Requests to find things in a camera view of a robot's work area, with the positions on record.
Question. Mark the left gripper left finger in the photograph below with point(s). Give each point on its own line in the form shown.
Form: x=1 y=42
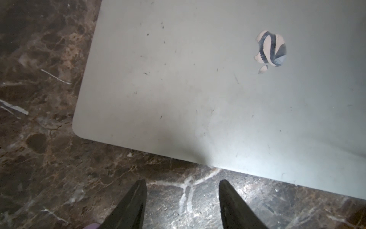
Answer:
x=129 y=213

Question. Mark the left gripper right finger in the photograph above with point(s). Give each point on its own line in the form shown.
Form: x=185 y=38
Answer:
x=235 y=213

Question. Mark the silver apple laptop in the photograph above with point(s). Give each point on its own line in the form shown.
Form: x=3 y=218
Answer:
x=275 y=89

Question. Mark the purple power strip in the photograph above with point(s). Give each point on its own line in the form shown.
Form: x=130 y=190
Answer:
x=92 y=226

